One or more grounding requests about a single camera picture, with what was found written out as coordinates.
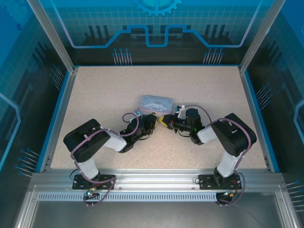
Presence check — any lilac cartoon tin box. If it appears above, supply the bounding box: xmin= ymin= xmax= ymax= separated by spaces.
xmin=138 ymin=95 xmax=174 ymax=114

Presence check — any left connector board with LEDs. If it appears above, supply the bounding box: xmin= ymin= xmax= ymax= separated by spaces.
xmin=85 ymin=187 xmax=99 ymax=199

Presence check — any connector board with leds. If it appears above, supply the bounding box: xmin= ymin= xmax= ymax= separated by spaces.
xmin=85 ymin=187 xmax=99 ymax=199
xmin=222 ymin=190 xmax=238 ymax=199

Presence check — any right connector board with LEDs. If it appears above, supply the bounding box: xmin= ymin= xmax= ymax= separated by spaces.
xmin=222 ymin=190 xmax=238 ymax=199

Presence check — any blue printed acrylic panel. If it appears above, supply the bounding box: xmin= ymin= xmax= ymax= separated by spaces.
xmin=35 ymin=0 xmax=271 ymax=66

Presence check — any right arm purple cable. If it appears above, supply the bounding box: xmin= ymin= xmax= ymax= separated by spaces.
xmin=185 ymin=104 xmax=252 ymax=207

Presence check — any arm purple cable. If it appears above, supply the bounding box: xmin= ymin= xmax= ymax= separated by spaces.
xmin=185 ymin=104 xmax=252 ymax=207
xmin=70 ymin=111 xmax=141 ymax=207

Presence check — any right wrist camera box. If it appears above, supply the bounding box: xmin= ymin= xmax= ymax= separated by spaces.
xmin=175 ymin=104 xmax=186 ymax=118

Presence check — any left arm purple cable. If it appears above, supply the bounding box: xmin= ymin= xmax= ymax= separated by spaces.
xmin=70 ymin=111 xmax=141 ymax=207

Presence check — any aluminium mounting rail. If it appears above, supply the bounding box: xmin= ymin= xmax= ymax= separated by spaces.
xmin=30 ymin=169 xmax=285 ymax=190

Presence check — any aluminium table side rail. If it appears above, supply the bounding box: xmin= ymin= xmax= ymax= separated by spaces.
xmin=238 ymin=66 xmax=271 ymax=171
xmin=39 ymin=67 xmax=79 ymax=173

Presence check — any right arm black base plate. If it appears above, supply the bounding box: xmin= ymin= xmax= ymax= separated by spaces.
xmin=198 ymin=174 xmax=243 ymax=190

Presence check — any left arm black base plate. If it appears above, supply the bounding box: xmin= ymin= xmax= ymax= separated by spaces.
xmin=72 ymin=174 xmax=116 ymax=190

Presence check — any slotted grey cable duct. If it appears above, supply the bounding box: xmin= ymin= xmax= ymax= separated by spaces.
xmin=37 ymin=192 xmax=220 ymax=201

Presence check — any aluminium frame post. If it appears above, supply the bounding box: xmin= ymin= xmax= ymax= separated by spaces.
xmin=26 ymin=0 xmax=79 ymax=73
xmin=238 ymin=0 xmax=287 ymax=73

